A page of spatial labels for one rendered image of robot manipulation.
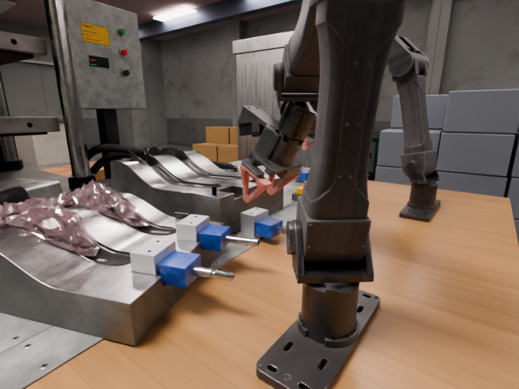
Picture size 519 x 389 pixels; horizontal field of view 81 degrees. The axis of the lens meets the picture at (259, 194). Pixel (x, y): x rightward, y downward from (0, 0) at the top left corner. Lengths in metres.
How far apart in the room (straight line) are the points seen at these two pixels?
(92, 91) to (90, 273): 1.06
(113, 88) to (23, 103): 9.27
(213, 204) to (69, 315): 0.31
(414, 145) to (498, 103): 1.53
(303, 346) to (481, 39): 6.64
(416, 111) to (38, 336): 0.87
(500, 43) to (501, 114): 4.47
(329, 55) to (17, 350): 0.44
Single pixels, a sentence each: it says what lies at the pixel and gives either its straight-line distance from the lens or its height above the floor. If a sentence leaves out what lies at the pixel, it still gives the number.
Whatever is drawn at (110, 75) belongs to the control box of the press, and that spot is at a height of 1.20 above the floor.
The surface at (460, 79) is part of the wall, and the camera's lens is 6.77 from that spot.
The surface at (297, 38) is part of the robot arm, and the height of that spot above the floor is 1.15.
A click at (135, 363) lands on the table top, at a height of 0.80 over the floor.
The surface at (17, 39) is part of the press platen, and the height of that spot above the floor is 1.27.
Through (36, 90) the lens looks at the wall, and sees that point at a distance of 10.84.
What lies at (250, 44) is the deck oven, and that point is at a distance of 4.11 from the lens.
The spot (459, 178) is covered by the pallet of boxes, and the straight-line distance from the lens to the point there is 2.43.
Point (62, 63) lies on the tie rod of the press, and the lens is 1.26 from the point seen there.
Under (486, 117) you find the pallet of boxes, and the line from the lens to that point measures 2.39.
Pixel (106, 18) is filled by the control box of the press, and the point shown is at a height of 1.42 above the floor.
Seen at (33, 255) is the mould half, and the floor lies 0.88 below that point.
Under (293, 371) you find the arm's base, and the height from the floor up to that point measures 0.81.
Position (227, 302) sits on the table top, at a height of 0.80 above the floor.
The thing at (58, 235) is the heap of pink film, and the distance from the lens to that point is 0.50.
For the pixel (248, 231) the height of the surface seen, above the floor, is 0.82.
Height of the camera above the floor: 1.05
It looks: 15 degrees down
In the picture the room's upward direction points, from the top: straight up
